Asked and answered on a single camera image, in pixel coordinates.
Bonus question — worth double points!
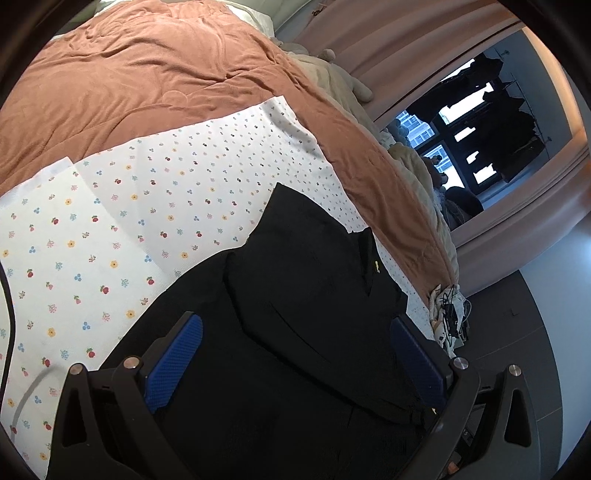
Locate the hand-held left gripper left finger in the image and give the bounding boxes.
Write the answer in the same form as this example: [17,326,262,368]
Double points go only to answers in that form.
[46,311,204,480]

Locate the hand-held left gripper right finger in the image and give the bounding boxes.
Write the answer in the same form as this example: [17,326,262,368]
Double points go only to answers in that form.
[390,318,540,480]

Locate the black garment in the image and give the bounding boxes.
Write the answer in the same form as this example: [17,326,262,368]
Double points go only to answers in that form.
[99,182,451,480]

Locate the dark hanging clothes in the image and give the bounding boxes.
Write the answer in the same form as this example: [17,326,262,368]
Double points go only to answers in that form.
[434,53,546,185]

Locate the white floral bed sheet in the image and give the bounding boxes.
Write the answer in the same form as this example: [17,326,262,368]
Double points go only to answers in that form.
[0,95,435,480]

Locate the pink curtain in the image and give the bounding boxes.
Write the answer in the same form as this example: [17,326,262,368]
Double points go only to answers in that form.
[277,0,527,125]
[450,134,591,296]

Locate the window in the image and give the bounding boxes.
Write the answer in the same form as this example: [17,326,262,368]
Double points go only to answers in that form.
[374,46,578,217]

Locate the grey plush toy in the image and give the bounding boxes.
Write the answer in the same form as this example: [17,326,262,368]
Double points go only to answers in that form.
[318,46,374,103]

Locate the brown blanket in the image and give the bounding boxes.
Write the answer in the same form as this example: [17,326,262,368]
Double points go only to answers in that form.
[0,0,460,296]

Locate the beige blanket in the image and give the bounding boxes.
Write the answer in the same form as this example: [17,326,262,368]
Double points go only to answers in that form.
[277,39,457,250]

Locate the white cloth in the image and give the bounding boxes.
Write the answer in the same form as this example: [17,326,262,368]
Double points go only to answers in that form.
[226,0,279,37]

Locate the tangle of cables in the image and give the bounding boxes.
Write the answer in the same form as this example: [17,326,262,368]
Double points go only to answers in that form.
[427,282,472,358]

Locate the black cable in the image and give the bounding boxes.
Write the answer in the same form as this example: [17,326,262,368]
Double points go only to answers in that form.
[0,265,21,407]

